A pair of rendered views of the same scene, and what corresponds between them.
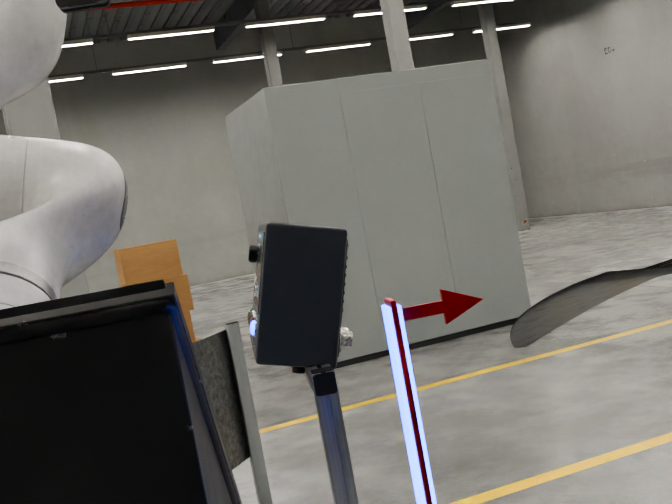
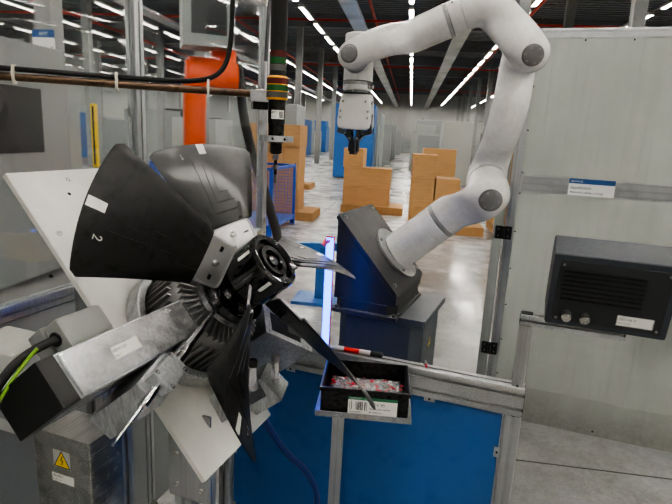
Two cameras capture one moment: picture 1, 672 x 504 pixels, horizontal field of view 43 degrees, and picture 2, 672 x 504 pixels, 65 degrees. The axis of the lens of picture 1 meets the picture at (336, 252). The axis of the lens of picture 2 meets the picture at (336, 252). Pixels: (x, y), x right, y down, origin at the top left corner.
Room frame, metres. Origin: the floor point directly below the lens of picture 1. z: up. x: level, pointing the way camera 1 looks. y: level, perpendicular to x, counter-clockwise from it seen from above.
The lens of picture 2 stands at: (1.23, -1.30, 1.47)
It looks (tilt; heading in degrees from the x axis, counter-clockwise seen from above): 13 degrees down; 117
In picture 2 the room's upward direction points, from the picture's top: 3 degrees clockwise
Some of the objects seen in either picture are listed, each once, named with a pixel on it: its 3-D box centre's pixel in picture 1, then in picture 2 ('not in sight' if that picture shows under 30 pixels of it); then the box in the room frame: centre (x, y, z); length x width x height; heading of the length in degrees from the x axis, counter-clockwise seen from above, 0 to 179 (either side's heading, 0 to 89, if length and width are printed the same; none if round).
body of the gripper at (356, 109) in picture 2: not in sight; (356, 109); (0.55, 0.13, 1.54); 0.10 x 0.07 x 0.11; 7
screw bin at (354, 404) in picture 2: not in sight; (365, 388); (0.76, -0.16, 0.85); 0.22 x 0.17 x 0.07; 22
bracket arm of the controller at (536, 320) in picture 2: (315, 368); (570, 325); (1.20, 0.06, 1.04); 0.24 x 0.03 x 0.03; 7
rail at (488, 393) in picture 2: not in sight; (358, 366); (0.67, -0.01, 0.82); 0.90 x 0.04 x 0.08; 7
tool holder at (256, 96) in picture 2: not in sight; (271, 116); (0.61, -0.38, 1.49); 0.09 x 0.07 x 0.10; 42
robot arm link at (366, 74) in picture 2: not in sight; (358, 57); (0.55, 0.13, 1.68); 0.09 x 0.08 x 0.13; 101
